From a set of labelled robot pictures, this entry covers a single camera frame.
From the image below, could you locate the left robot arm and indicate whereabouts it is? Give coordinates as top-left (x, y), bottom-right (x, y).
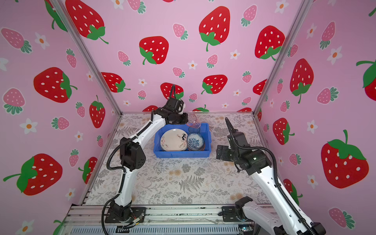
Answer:
top-left (104, 105), bottom-right (188, 222)

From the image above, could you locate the cream floral plate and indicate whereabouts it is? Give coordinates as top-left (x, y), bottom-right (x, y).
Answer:
top-left (160, 129), bottom-right (188, 151)

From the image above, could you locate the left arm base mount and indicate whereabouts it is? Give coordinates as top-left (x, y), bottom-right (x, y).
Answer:
top-left (104, 207), bottom-right (146, 224)

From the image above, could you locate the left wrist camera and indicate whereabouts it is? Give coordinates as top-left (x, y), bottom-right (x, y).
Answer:
top-left (164, 98), bottom-right (185, 113)

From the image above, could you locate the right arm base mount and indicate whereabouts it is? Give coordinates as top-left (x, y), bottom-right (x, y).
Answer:
top-left (218, 206), bottom-right (254, 222)

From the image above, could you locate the blue white speckled bowl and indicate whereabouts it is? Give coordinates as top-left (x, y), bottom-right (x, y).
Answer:
top-left (187, 133), bottom-right (205, 151)

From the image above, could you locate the green glass cup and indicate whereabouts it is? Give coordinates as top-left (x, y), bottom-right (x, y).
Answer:
top-left (189, 127), bottom-right (200, 134)

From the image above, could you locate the pink glass cup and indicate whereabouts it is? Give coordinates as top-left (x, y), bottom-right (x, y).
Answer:
top-left (186, 113), bottom-right (201, 129)

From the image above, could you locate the blue plastic bin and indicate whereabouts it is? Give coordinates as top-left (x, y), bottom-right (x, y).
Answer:
top-left (153, 123), bottom-right (212, 159)

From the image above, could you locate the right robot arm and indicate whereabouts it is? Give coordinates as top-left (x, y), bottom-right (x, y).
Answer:
top-left (216, 145), bottom-right (326, 235)

